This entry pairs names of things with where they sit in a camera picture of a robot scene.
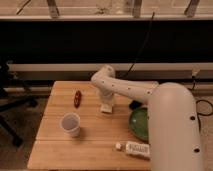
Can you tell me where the white sponge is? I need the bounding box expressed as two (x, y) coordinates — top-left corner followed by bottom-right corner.
(100, 104), (113, 113)

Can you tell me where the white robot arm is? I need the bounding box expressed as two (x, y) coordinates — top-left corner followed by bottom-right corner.
(91, 65), (204, 171)

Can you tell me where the white ceramic cup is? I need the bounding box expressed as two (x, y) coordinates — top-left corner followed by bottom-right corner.
(60, 113), (80, 137)

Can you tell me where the black rectangular block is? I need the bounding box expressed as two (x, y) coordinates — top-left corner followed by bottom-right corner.
(129, 100), (142, 110)

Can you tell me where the red chili pepper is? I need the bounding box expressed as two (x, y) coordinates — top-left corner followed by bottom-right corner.
(74, 90), (82, 108)

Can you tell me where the green round plate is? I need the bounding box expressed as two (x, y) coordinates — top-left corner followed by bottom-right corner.
(129, 108), (149, 142)

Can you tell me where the wooden table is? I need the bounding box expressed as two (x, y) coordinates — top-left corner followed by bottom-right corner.
(28, 81), (150, 171)

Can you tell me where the white plastic bottle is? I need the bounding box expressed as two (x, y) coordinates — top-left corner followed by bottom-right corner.
(115, 141), (150, 158)

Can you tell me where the black office chair base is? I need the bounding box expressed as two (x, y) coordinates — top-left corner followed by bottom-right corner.
(0, 60), (39, 148)

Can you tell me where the black hanging cable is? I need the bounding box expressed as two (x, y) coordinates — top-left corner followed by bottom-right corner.
(120, 11), (156, 81)

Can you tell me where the black power cable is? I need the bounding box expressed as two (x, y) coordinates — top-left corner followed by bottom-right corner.
(195, 98), (213, 133)

